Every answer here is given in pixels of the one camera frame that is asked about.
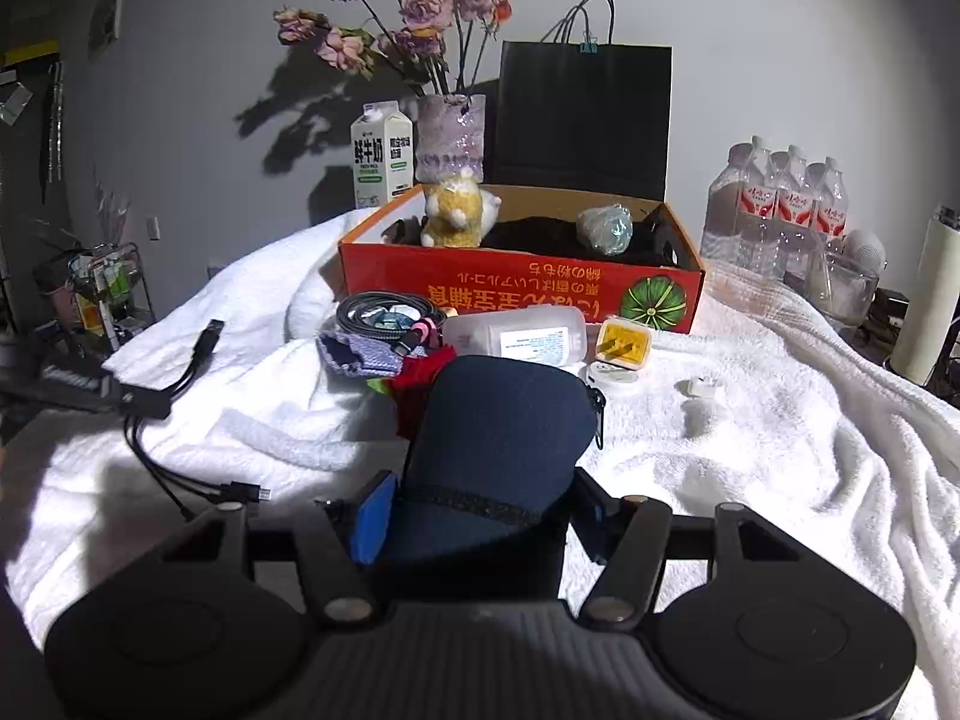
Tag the white towel blanket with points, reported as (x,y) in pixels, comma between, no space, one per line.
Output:
(750,427)

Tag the dried purple flower bouquet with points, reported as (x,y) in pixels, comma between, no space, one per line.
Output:
(424,11)

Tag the black cloth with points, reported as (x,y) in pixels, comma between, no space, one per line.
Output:
(540,236)

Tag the small yellow box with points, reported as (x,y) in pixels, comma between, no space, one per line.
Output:
(622,345)

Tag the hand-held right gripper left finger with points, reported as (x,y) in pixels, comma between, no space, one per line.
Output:
(373,521)

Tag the pack of water bottles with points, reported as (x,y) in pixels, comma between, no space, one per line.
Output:
(757,202)

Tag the black paper bag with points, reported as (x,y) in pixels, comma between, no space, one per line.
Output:
(585,112)

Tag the teal binder clip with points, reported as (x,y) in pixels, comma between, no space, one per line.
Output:
(587,46)

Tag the white plastic bottle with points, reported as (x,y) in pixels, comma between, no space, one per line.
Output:
(517,337)

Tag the small white round case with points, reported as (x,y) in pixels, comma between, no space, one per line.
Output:
(609,377)

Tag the white thermos bottle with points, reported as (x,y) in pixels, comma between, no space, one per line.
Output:
(930,300)

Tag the glass pitcher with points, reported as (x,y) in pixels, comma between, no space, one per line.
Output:
(840,292)

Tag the yellow white plush toy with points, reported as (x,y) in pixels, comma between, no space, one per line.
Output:
(454,210)

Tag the clear wrapped plastic ball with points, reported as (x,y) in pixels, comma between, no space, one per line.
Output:
(606,229)

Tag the red cloth flower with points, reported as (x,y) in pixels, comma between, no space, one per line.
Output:
(416,386)

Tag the metal cart with clutter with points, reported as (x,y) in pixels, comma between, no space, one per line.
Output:
(97,285)

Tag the white round speaker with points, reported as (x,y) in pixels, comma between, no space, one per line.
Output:
(864,246)

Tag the orange cardboard box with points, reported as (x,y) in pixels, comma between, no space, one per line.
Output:
(510,285)

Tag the navy blue zip pouch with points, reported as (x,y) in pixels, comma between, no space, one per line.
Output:
(495,435)

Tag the white milk carton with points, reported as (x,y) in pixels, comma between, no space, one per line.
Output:
(375,157)

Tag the white wall outlet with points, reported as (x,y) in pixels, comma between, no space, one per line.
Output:
(153,228)

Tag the purple white vase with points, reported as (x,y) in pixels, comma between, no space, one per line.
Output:
(450,135)

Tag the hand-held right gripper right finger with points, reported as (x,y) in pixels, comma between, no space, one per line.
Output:
(596,516)

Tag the purple knitted pouch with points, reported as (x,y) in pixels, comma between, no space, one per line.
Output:
(356,356)

